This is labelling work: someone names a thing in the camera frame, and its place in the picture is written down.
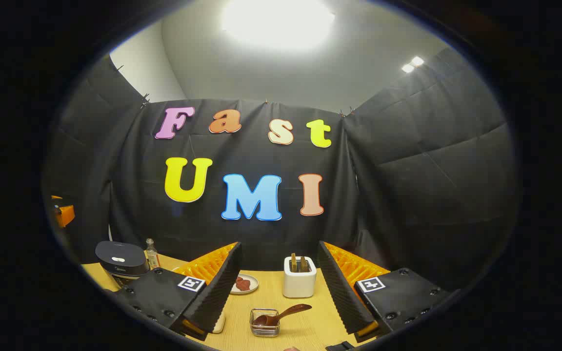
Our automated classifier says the small clear glass bottle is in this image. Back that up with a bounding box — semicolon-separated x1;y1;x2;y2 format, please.
145;238;161;270

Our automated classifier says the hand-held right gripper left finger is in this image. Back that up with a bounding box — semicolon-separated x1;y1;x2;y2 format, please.
115;241;243;342

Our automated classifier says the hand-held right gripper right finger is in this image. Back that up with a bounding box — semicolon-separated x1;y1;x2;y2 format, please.
317;240;452;344

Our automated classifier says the white round plate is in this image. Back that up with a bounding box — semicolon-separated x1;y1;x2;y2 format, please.
230;273;259;295

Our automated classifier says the metal wire chopstick holder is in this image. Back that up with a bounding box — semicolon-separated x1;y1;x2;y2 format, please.
250;308;281;337

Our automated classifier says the brown wooden spoon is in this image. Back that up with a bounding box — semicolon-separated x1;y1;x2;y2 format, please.
254;304;312;327

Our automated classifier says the small ceiling light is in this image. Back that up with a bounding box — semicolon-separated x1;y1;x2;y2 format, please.
401;56;425;74

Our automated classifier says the black silver rice cooker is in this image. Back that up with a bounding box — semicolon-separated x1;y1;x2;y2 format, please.
95;240;151;289

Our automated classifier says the white toaster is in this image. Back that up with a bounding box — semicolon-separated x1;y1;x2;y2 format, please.
283;256;317;298

